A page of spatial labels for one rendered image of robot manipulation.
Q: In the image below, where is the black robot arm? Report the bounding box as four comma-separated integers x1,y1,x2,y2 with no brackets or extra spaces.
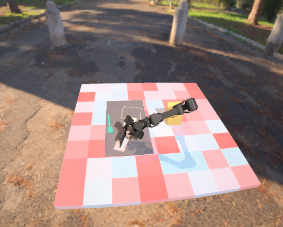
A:
130,97,198,138

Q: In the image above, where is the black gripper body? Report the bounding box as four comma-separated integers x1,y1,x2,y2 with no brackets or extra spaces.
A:
124,115,144,139

